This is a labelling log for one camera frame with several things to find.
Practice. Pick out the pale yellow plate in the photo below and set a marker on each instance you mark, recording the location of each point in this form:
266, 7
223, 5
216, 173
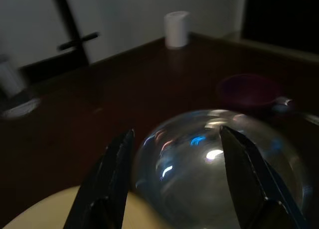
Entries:
45, 209

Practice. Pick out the white paper roll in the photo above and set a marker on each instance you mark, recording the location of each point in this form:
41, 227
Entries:
176, 30

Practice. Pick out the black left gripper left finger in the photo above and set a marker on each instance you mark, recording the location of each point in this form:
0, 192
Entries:
104, 189

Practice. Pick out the clear glass bowl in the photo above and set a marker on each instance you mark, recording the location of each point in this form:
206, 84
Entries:
187, 176

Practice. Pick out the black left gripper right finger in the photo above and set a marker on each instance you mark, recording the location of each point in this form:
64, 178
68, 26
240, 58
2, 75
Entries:
249, 184

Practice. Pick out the dark red bowl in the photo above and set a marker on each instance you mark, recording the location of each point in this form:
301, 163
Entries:
249, 92

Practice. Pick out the white saucer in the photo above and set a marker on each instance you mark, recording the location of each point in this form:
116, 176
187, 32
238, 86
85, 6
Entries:
22, 109

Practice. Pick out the black cross-shaped stand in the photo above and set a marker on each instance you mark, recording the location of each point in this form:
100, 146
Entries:
72, 27

